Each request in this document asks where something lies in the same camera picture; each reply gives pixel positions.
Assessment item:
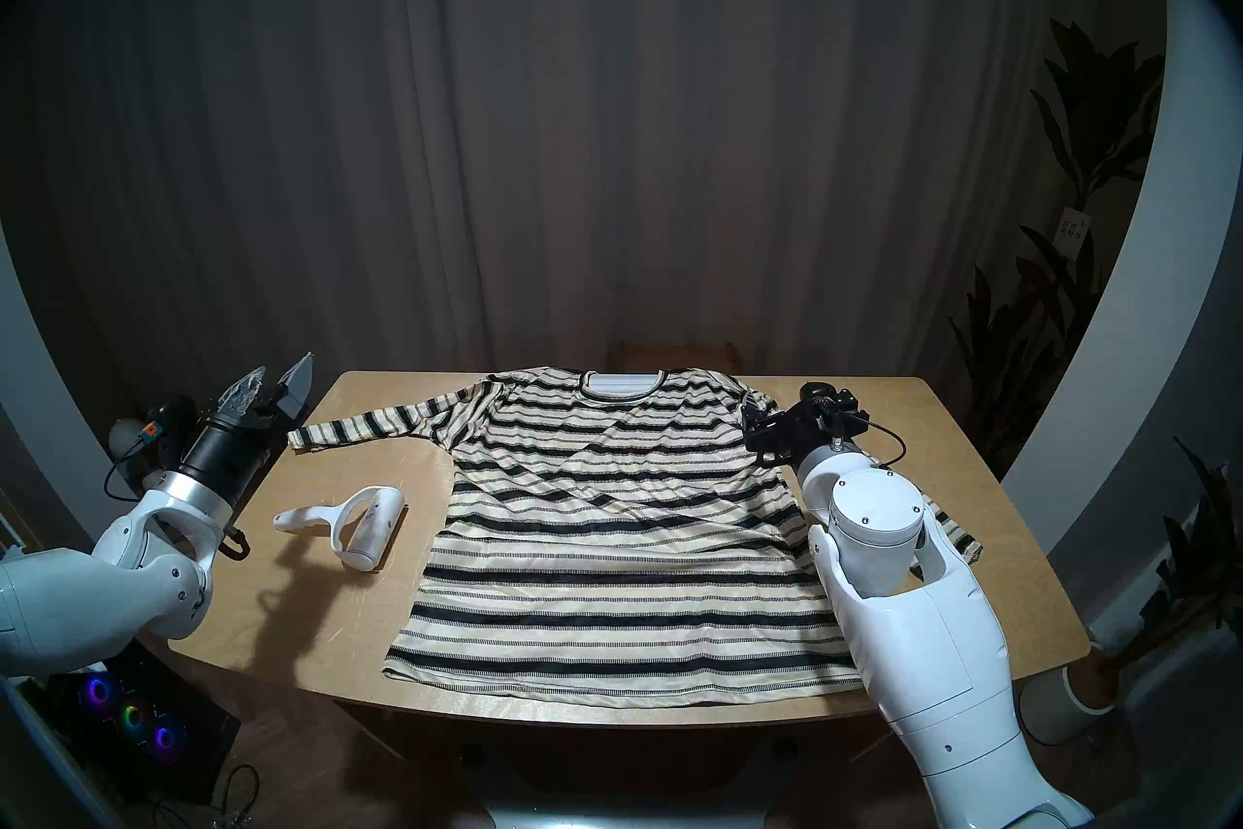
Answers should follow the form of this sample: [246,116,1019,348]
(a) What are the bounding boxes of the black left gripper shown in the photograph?
[180,350,316,503]

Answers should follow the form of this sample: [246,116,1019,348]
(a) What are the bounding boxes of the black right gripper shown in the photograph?
[741,398,871,462]

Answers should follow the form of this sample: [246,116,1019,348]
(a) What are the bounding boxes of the cream black striped long-sleeve top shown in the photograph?
[287,366,982,710]

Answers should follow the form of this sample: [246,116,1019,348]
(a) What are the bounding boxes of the white lint roller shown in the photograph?
[272,485,407,573]

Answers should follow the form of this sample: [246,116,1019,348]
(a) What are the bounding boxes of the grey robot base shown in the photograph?
[476,793,778,829]

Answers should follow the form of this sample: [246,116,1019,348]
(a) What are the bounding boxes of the white curved arch pillar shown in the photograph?
[1000,0,1243,634]
[0,225,185,566]

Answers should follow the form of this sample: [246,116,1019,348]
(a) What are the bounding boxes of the black computer with RGB fans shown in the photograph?
[49,652,242,804]

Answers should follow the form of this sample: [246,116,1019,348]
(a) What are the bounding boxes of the grey pleated curtain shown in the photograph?
[29,0,1166,440]

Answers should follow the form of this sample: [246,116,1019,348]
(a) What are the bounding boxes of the white plant pot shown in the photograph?
[1020,662,1118,745]

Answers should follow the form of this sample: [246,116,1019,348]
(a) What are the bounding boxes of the small dark potted plant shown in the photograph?
[1097,437,1243,673]

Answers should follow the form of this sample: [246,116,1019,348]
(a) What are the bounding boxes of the tall dark leafy plant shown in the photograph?
[947,16,1166,478]

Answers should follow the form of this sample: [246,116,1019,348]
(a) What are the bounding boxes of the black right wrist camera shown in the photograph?
[798,383,863,428]

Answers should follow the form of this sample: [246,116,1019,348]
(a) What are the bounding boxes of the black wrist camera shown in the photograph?
[798,383,863,428]
[136,395,200,464]

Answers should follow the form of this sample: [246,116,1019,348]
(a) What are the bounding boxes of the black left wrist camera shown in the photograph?
[136,395,200,464]

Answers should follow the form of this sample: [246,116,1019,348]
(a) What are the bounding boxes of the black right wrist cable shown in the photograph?
[859,419,910,467]

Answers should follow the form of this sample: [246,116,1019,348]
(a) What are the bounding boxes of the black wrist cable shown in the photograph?
[105,439,252,560]
[859,419,910,467]

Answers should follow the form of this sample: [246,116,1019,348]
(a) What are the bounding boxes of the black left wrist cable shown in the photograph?
[105,439,252,560]

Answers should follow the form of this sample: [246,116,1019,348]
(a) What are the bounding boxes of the black floor cables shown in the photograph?
[146,764,263,829]

